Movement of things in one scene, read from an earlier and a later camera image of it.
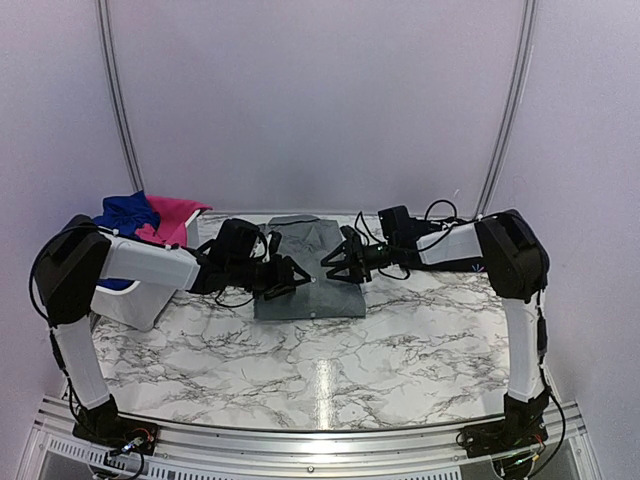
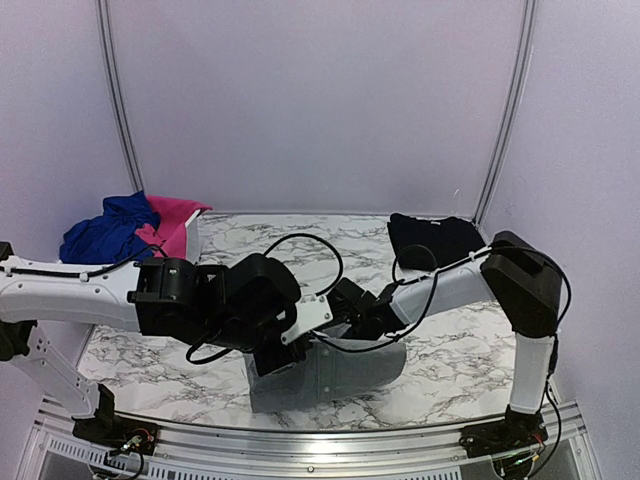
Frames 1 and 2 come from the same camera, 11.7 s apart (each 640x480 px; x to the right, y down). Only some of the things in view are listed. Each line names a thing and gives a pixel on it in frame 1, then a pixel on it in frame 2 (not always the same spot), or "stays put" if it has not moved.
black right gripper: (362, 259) to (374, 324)
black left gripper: (281, 278) to (269, 365)
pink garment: (173, 215) stays put
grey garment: (307, 240) to (337, 365)
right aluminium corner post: (516, 104) stays put
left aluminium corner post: (116, 97) stays put
